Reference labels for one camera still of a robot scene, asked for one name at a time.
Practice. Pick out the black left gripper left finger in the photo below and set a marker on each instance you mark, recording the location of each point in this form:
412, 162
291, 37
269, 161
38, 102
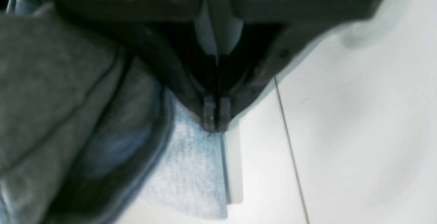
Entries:
163, 35

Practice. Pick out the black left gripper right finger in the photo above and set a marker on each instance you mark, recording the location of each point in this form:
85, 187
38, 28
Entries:
273, 33

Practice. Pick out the grey T-shirt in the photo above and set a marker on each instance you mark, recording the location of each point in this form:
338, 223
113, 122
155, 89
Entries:
86, 125

